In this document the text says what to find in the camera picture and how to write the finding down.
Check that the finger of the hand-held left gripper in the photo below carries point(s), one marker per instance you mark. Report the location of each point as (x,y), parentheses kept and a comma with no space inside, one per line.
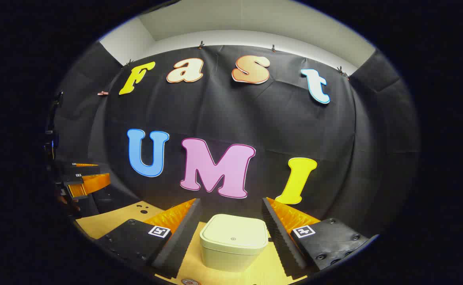
(77,168)
(93,183)

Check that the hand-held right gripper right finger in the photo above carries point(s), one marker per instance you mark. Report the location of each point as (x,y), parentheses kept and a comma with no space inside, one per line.
(281,241)

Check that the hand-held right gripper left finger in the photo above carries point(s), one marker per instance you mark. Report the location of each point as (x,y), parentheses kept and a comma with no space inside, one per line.
(184,237)

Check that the pale green desktop garbage bin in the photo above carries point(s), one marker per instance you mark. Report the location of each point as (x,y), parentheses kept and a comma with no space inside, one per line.
(233,245)

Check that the wooden desktop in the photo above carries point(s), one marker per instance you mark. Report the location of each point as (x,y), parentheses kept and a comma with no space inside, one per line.
(112,222)

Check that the copper cloth clip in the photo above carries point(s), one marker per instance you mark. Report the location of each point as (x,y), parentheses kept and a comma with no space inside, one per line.
(102,93)

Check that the black backdrop cloth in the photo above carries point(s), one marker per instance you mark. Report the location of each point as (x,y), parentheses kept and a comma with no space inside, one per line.
(275,130)

